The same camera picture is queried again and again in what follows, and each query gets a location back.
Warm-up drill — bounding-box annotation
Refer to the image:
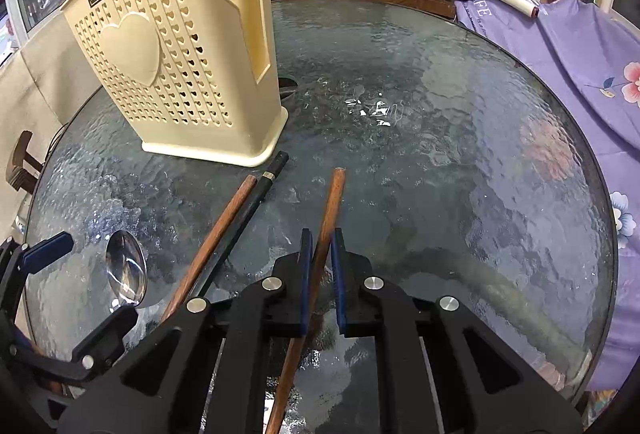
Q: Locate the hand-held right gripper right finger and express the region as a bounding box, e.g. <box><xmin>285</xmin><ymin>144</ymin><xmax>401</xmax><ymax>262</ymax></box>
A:
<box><xmin>330</xmin><ymin>228</ymin><xmax>586</xmax><ymax>434</ymax></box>

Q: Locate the black chopstick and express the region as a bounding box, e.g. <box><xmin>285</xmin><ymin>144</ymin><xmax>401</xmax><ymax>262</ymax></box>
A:
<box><xmin>190</xmin><ymin>151</ymin><xmax>290</xmax><ymax>301</ymax></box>

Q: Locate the cream perforated utensil holder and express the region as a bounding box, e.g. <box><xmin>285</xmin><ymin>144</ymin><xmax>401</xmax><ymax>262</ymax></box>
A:
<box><xmin>60</xmin><ymin>0</ymin><xmax>290</xmax><ymax>166</ymax></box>

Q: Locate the metal spoon with wooden handle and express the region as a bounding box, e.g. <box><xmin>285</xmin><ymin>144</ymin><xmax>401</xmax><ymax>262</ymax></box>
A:
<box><xmin>105</xmin><ymin>230</ymin><xmax>148</xmax><ymax>307</ymax></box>

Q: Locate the brown wooden chair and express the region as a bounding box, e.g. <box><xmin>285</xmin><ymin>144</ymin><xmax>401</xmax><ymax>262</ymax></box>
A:
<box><xmin>5</xmin><ymin>130</ymin><xmax>45</xmax><ymax>195</ymax></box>

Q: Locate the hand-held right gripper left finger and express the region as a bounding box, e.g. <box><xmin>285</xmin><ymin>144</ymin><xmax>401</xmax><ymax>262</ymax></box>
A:
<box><xmin>57</xmin><ymin>228</ymin><xmax>313</xmax><ymax>434</ymax></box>

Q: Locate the purple floral cloth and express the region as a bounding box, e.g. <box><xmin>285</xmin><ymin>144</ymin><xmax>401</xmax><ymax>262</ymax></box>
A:
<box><xmin>452</xmin><ymin>0</ymin><xmax>640</xmax><ymax>395</ymax></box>

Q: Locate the round glass table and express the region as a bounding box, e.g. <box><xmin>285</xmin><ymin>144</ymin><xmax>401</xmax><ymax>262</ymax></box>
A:
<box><xmin>22</xmin><ymin>0</ymin><xmax>618</xmax><ymax>434</ymax></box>

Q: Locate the brown wooden chopstick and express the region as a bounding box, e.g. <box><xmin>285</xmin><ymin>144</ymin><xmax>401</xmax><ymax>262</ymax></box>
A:
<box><xmin>159</xmin><ymin>174</ymin><xmax>258</xmax><ymax>315</ymax></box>
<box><xmin>264</xmin><ymin>167</ymin><xmax>347</xmax><ymax>434</ymax></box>

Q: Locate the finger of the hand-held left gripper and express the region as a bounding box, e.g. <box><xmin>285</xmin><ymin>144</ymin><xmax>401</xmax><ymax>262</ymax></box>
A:
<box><xmin>12</xmin><ymin>308</ymin><xmax>139</xmax><ymax>383</ymax></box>
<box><xmin>0</xmin><ymin>231</ymin><xmax>75</xmax><ymax>315</ymax></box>

